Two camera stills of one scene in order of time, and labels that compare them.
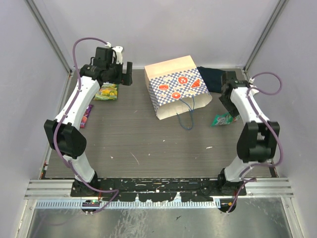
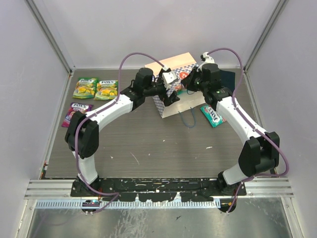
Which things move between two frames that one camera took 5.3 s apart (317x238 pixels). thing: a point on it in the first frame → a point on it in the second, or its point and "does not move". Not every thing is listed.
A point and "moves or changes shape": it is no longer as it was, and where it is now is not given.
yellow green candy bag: [108, 91] does not move
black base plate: [160, 190] does not move
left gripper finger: [127, 79] → [173, 98]
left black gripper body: [115, 72] → [157, 89]
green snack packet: [224, 119] moves or changes shape
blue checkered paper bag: [176, 87] does not move
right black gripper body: [229, 104] → [199, 86]
